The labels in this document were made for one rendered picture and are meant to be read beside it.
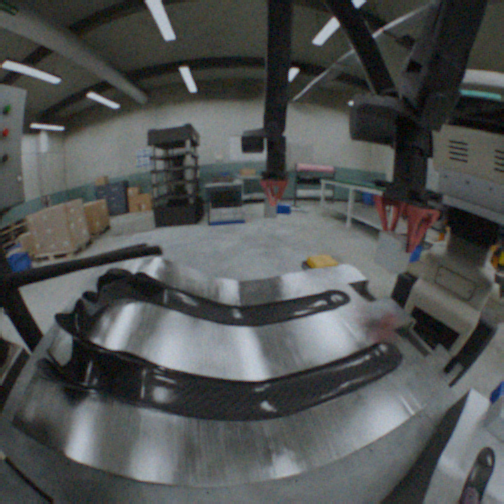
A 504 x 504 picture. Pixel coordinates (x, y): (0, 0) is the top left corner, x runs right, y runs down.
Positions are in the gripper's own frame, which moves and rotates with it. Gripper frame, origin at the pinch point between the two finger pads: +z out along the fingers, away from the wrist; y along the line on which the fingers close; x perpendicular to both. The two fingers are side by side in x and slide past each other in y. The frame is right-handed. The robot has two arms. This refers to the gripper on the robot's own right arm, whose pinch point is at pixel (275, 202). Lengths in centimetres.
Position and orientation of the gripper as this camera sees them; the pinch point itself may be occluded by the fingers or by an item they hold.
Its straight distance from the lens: 60.4
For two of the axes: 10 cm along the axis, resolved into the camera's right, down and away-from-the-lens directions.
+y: -3.1, 3.8, -8.7
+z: -0.1, 9.2, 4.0
